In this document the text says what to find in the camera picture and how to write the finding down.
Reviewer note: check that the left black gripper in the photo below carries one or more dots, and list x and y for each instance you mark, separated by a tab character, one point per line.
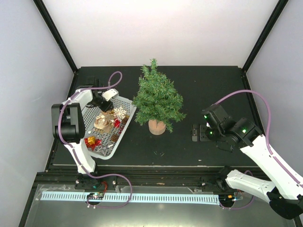
106	108

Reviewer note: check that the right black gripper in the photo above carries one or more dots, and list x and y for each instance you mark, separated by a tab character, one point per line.
194	132

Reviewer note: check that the white plastic basket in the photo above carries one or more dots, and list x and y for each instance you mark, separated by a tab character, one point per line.
89	115

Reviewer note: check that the small green christmas tree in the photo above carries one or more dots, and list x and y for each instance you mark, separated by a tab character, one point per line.
157	98

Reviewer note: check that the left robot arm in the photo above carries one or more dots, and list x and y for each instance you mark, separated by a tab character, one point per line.
68	125

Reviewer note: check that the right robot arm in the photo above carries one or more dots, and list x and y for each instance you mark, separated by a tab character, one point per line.
284	189

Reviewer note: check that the beige burlap sack ornament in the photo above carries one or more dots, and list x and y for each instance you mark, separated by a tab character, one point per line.
104	121

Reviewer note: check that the white snowflake ornament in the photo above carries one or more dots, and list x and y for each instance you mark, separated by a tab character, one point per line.
119	113

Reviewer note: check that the red santa ornament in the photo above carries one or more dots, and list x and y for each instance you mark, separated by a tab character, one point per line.
117	123

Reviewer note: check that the brown pine cone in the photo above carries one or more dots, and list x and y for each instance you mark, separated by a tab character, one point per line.
114	138
124	121

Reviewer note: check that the red gold gift ornament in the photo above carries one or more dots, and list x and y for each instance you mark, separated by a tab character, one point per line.
92	142

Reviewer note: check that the silver star ornament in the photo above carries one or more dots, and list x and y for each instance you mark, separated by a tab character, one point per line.
105	150

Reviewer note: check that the right circuit board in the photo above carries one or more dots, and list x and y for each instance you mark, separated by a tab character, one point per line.
232	197

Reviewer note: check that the circuit board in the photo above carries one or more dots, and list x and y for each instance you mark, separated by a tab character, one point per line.
95	196
232	197

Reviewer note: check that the left circuit board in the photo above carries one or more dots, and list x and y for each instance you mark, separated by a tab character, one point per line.
95	196

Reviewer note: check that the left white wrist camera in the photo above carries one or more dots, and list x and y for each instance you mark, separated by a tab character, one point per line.
109	94

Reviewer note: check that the white slotted cable duct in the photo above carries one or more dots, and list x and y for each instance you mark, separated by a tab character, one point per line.
134	198

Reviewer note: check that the left black frame post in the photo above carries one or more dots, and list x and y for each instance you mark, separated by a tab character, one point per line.
55	33

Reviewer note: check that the black frame post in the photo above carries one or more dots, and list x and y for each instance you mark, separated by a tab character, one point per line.
277	11
55	33

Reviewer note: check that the right black frame post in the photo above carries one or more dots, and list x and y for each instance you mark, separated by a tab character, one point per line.
277	11

